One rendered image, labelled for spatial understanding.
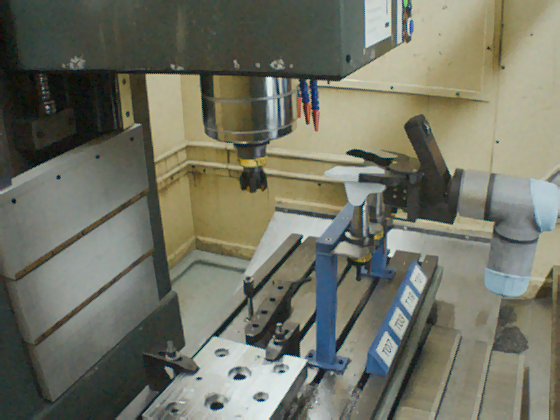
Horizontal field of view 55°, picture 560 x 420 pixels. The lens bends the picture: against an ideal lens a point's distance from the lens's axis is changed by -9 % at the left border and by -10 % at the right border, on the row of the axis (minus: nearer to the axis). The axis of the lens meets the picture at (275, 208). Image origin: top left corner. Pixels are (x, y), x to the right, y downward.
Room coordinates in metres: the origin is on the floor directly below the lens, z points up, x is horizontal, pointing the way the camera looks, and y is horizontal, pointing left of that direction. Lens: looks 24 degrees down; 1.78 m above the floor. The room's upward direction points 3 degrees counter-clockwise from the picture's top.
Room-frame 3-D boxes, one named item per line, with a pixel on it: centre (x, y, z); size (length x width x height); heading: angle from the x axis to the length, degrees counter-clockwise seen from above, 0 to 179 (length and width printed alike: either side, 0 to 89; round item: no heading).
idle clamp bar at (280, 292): (1.23, 0.03, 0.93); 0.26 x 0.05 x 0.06; 159
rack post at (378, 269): (1.47, -0.29, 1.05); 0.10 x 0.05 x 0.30; 64
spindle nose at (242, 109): (0.96, 0.04, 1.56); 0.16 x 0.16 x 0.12
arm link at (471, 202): (0.79, -0.31, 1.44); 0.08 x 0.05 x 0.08; 154
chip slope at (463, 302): (1.54, -0.25, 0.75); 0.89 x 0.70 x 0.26; 64
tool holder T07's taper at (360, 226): (1.10, -0.17, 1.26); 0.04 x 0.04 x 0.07
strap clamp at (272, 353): (1.04, 0.00, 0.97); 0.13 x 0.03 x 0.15; 154
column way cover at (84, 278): (1.15, 0.44, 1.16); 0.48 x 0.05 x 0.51; 154
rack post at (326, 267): (1.07, -0.10, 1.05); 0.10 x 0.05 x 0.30; 64
